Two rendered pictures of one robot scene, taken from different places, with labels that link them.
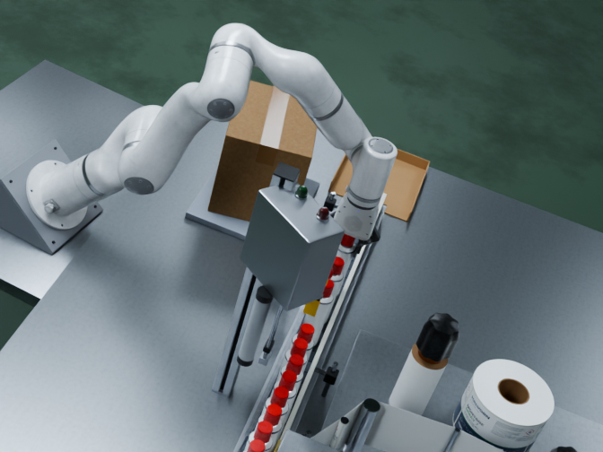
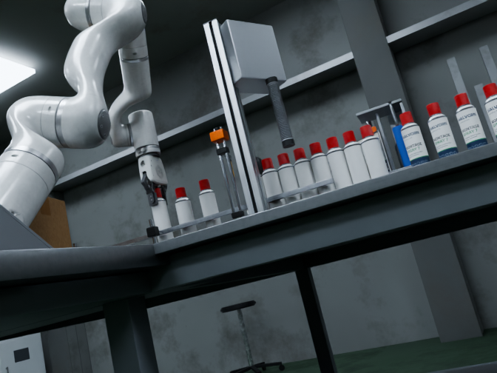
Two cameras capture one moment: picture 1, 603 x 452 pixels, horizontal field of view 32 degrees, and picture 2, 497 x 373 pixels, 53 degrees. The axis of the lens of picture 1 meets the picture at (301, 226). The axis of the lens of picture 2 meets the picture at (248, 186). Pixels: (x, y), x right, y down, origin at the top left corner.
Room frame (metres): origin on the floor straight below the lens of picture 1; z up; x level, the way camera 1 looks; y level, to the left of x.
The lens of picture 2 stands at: (1.40, 1.38, 0.71)
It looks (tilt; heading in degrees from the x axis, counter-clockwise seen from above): 12 degrees up; 283
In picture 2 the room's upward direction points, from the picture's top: 14 degrees counter-clockwise
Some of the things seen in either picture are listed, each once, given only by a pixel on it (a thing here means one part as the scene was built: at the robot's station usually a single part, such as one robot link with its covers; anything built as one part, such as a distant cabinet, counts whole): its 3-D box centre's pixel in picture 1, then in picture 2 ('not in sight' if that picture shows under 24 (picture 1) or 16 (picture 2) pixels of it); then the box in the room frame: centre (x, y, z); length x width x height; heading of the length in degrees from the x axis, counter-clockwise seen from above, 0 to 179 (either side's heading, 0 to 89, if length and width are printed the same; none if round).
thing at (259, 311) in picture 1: (255, 326); (279, 112); (1.57, 0.03, 1.18); 0.04 x 0.04 x 0.21
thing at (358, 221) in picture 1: (357, 212); (151, 170); (2.06, -0.12, 1.18); 0.10 x 0.07 x 0.11; 84
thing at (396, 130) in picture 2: not in sight; (405, 153); (1.26, -0.09, 0.98); 0.03 x 0.03 x 0.17
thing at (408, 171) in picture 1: (380, 176); not in sight; (2.71, -0.19, 0.85); 0.30 x 0.26 x 0.04; 174
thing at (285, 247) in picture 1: (292, 244); (248, 58); (1.62, 0.01, 1.38); 0.17 x 0.10 x 0.19; 49
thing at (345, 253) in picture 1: (339, 262); (161, 218); (2.06, -0.12, 1.01); 0.05 x 0.05 x 0.20
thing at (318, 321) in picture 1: (317, 312); (210, 210); (1.88, -0.10, 0.98); 0.05 x 0.05 x 0.20
